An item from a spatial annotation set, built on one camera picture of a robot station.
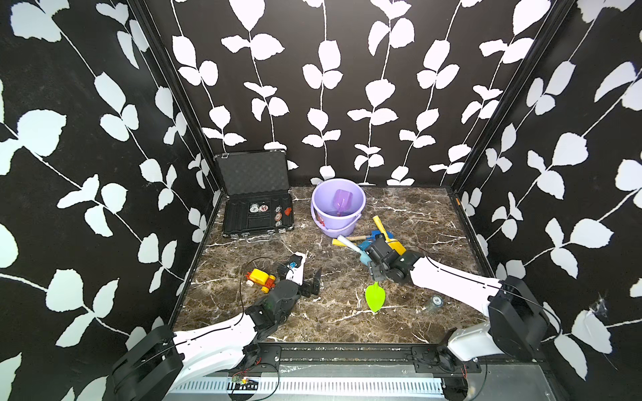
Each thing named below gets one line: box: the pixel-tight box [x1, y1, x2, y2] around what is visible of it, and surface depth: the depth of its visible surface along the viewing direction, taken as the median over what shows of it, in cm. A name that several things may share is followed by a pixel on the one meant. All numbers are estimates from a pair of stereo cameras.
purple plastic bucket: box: [310, 177, 367, 239], surface depth 100 cm
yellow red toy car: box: [245, 268, 277, 294], surface depth 88 cm
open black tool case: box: [214, 150, 295, 243], surface depth 109 cm
